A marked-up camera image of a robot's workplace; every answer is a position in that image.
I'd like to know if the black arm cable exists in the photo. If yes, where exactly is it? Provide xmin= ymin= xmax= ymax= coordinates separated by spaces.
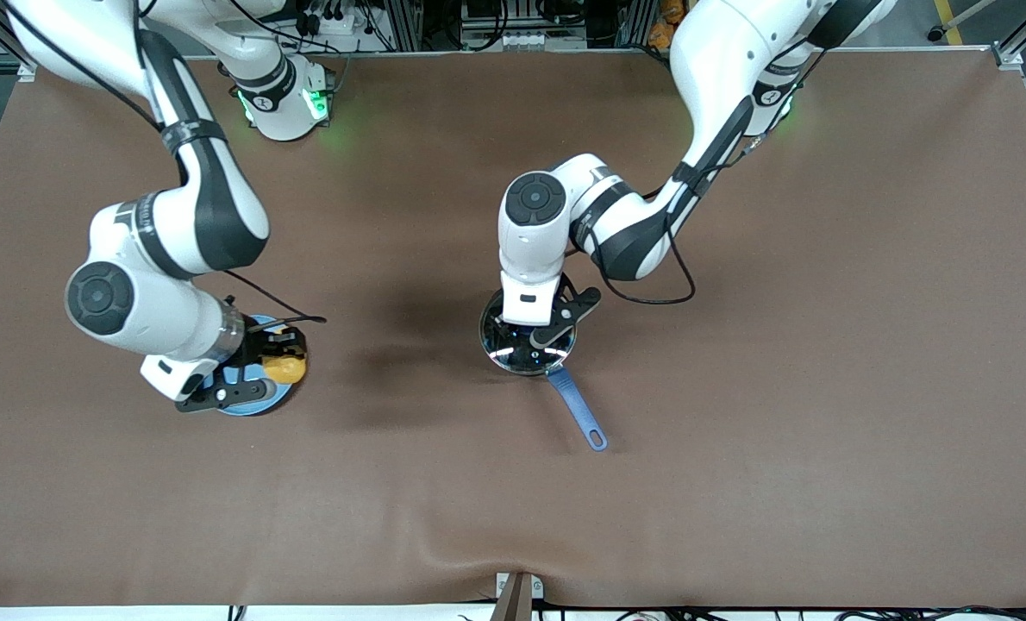
xmin=565 ymin=43 xmax=829 ymax=307
xmin=9 ymin=0 xmax=328 ymax=326

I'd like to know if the bag of orange fruits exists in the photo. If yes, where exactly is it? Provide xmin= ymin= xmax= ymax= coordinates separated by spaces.
xmin=648 ymin=0 xmax=688 ymax=49

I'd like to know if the white power strip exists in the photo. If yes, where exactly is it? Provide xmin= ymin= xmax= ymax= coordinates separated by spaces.
xmin=293 ymin=0 xmax=369 ymax=37

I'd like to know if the blue round plate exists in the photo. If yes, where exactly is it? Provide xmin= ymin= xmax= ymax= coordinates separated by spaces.
xmin=214 ymin=314 xmax=297 ymax=417

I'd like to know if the metal table clamp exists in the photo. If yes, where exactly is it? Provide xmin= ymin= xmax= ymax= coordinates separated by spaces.
xmin=492 ymin=571 xmax=545 ymax=621

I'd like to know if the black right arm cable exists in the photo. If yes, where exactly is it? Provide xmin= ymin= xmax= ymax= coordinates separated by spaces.
xmin=9 ymin=0 xmax=328 ymax=326

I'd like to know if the black pot with blue handle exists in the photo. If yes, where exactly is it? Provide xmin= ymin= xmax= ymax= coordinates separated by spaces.
xmin=479 ymin=289 xmax=610 ymax=453

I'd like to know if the glass lid with blue knob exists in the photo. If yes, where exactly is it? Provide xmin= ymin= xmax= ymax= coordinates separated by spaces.
xmin=479 ymin=289 xmax=578 ymax=377

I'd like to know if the yellow potato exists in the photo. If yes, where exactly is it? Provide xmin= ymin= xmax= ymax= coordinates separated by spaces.
xmin=263 ymin=352 xmax=308 ymax=386

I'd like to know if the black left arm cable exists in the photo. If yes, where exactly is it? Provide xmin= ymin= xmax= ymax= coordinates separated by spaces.
xmin=565 ymin=43 xmax=829 ymax=307

